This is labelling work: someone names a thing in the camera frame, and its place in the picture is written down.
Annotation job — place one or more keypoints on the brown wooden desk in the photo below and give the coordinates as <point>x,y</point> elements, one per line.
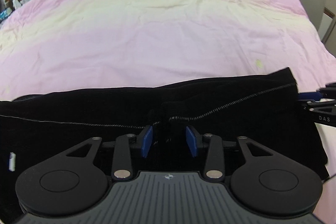
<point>9,7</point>

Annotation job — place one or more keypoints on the black pants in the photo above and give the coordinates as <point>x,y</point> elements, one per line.
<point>55,170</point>

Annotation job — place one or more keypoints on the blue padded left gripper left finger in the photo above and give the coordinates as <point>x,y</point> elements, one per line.
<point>129,151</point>

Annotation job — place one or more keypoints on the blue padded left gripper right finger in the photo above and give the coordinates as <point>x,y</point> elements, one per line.
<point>208,152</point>

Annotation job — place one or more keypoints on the pink bed cover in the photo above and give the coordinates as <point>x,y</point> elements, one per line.
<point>52,46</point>

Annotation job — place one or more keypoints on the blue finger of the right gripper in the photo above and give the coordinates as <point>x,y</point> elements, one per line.
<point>310,96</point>

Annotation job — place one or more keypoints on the grey bedside chair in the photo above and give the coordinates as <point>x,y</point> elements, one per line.
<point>315,10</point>

